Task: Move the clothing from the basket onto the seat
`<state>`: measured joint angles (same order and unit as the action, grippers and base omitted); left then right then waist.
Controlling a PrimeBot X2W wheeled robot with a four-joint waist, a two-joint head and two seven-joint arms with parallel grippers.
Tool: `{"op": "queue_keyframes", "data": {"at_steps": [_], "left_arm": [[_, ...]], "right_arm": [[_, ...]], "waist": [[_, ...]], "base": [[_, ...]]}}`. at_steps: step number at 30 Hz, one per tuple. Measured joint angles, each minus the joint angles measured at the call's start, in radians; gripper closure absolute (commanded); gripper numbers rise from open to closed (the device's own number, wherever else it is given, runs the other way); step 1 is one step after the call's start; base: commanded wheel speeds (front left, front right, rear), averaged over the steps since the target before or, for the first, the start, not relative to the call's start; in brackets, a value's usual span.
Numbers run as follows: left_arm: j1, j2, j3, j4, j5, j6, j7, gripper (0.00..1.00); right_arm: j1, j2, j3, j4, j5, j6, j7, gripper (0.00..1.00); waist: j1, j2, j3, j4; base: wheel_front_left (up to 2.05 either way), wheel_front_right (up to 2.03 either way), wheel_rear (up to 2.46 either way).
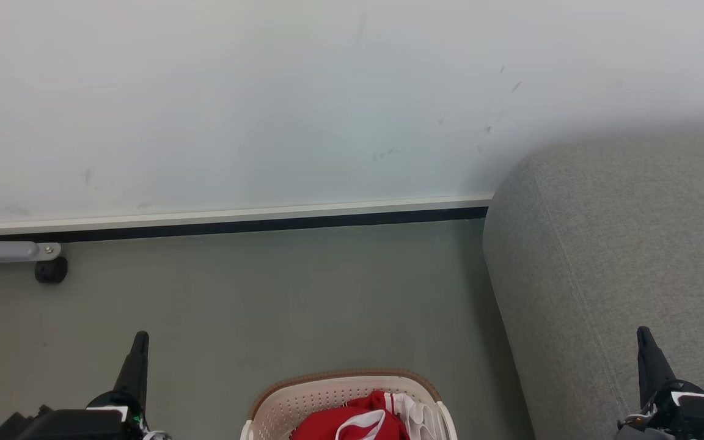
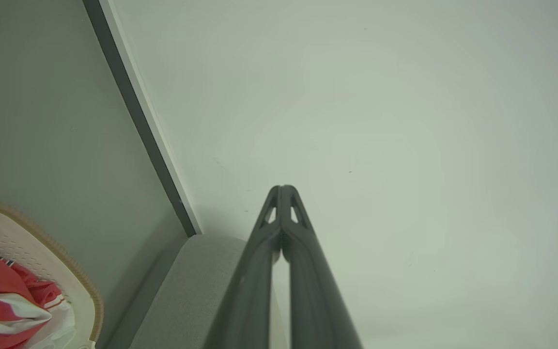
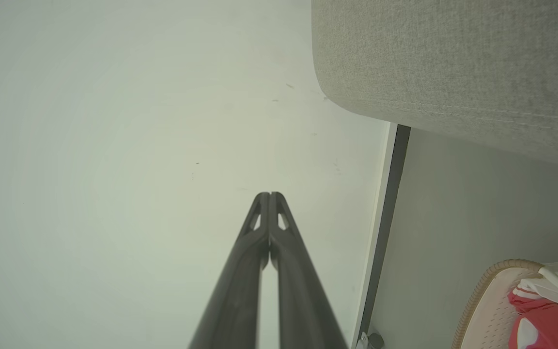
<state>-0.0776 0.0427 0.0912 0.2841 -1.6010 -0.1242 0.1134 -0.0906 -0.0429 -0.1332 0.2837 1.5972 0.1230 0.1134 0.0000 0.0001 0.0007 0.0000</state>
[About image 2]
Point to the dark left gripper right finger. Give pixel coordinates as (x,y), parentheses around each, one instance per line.
(315,295)

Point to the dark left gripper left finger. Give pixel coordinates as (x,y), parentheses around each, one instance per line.
(247,291)

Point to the grey fabric sofa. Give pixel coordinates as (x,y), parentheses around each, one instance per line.
(187,300)

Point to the dark wall baseboard strip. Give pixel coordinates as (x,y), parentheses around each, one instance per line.
(131,97)

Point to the white laundry basket tan rim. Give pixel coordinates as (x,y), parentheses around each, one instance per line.
(27,242)

